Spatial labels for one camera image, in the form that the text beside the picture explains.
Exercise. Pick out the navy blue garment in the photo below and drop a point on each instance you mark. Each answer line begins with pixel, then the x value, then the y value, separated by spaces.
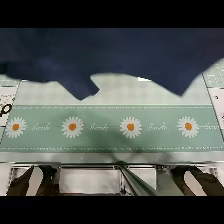
pixel 110 50

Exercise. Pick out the silver frame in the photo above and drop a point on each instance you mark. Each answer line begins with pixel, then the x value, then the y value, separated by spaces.
pixel 90 180

